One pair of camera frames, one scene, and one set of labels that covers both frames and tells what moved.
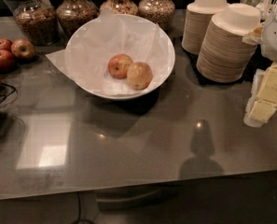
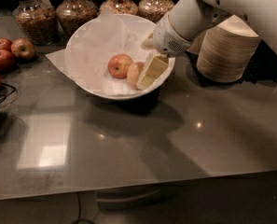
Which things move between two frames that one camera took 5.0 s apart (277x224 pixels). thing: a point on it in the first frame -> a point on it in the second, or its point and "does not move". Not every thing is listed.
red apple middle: (2, 61) does not move
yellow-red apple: (139, 76) does not move
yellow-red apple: (118, 65) does not move
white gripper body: (275, 37) -> (166, 38)
